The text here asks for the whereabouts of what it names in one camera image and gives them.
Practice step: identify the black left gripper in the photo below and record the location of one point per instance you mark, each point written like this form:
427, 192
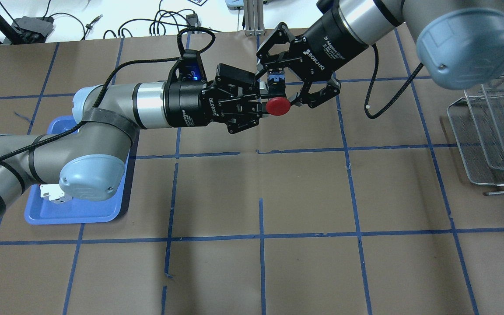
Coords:
187, 106

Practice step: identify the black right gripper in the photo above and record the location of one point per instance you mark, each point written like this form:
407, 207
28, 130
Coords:
324, 47

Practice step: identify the red emergency stop button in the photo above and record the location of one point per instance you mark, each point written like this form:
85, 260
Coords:
277, 103

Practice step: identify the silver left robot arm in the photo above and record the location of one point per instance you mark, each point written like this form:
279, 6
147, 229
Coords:
127, 106

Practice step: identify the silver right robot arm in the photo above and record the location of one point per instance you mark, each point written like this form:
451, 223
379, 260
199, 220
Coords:
460, 42

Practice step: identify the black usb hub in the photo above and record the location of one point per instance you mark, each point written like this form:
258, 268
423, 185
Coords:
33, 29

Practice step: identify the blue plastic tray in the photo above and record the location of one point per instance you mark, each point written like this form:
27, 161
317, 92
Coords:
88, 164

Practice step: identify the aluminium frame post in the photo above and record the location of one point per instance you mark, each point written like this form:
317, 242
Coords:
254, 17

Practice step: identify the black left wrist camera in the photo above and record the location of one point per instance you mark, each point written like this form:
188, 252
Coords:
188, 67

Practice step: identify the silver wire mesh shelf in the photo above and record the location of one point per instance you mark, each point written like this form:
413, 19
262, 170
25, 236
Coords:
477, 121

